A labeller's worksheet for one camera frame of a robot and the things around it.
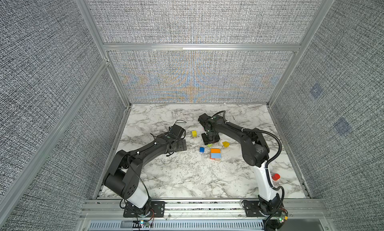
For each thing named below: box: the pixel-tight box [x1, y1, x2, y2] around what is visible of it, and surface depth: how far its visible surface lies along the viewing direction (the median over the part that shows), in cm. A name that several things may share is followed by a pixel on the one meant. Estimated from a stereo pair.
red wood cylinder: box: [272, 173, 281, 181], surface depth 84 cm
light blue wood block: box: [210, 153, 222, 159], surface depth 94 cm
